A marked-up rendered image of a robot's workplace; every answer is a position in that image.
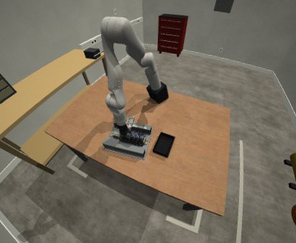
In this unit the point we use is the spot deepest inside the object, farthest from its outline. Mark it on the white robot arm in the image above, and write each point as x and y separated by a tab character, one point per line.
119	30

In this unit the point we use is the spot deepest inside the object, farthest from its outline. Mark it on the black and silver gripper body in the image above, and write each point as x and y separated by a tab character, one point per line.
124	124

